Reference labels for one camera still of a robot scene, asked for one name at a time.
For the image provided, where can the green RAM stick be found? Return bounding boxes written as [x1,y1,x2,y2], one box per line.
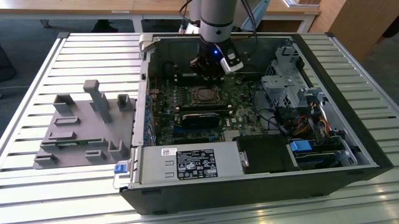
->
[55,139,104,147]

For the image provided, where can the silver chipset heatsink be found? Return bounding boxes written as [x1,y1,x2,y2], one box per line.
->
[223,130,242,141]

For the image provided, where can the person in dark clothes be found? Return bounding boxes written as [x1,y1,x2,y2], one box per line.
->
[381,20,399,38]

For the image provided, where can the black graphics card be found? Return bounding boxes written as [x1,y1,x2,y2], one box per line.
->
[180,112,225,129]

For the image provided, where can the black shoe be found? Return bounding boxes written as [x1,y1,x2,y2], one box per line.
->
[90,19,120,33]

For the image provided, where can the blue disk carrier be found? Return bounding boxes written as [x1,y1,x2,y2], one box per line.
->
[289,139,313,154]

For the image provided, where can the black looped wire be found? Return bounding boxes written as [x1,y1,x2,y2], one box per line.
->
[258,108,293,135]

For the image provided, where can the black power supply label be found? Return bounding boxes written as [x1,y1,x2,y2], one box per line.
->
[176,149,219,180]

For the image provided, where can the metal disk cage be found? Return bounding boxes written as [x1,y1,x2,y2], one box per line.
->
[261,46,313,108]

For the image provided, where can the black drive box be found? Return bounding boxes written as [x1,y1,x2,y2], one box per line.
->
[237,136,301,175]

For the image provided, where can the CPU socket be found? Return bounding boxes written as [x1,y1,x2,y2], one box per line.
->
[190,85,226,105]

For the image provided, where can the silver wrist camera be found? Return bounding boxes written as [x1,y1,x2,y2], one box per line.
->
[219,46,245,76]

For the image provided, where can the silver power supply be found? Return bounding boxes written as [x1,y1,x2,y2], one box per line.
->
[139,141,243,188]

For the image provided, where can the silver square CPU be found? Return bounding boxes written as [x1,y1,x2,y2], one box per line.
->
[198,89,219,102]

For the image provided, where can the white paper stack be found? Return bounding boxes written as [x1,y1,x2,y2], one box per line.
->
[282,0,323,9]

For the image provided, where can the long wooden desk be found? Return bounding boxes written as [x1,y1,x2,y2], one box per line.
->
[0,0,323,33]

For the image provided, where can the black open PC case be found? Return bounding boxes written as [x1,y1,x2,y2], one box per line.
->
[119,32,394,216]

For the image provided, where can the green motherboard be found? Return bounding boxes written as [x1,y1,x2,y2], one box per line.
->
[146,74,266,146]

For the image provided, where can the pale blue teach pendant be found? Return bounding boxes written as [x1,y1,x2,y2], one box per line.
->
[243,0,270,31]

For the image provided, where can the black RAM slots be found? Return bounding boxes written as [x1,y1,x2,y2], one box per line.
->
[179,72,225,86]

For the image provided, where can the blue case latch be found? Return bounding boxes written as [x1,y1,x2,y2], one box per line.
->
[114,163,130,175]

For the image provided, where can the coloured wire bundle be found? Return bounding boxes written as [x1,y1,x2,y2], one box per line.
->
[295,116,333,136]

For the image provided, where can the grey parts rack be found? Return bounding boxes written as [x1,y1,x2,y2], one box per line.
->
[32,79,139,170]

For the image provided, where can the wooden cabinet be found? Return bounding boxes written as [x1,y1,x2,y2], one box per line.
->
[309,0,399,64]

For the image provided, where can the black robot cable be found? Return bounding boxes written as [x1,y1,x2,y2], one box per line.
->
[239,0,261,64]

